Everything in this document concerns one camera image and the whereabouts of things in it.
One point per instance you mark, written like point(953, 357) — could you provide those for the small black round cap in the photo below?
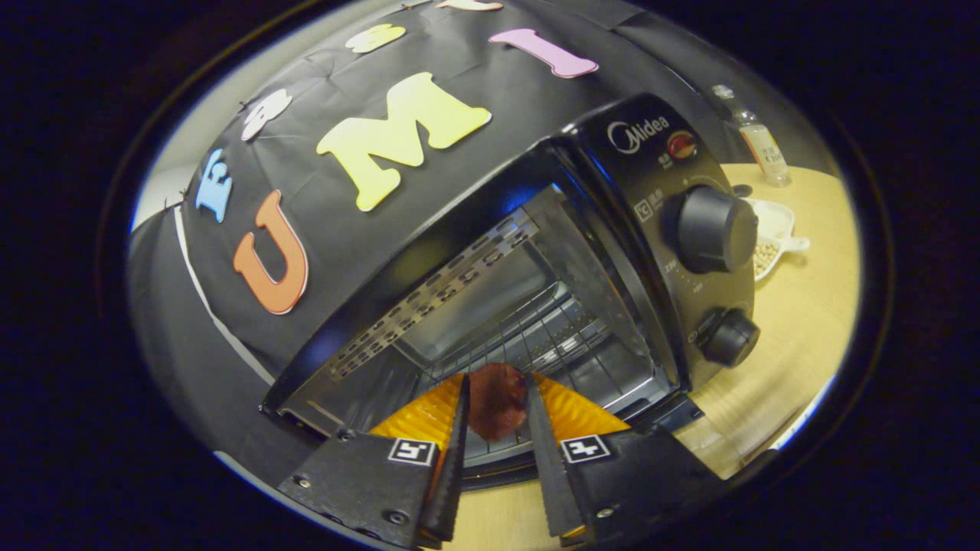
point(743, 190)

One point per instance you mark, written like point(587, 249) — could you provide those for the brown meat piece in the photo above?
point(498, 402)

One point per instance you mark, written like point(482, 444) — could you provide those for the clear plastic bottle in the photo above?
point(762, 145)

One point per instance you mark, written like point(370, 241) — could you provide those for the black toaster oven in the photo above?
point(658, 168)

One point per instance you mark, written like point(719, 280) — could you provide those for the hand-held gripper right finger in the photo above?
point(547, 467)

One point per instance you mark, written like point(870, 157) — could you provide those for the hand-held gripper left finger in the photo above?
point(453, 467)

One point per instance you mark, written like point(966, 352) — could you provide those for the white divided dish with grains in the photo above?
point(773, 222)

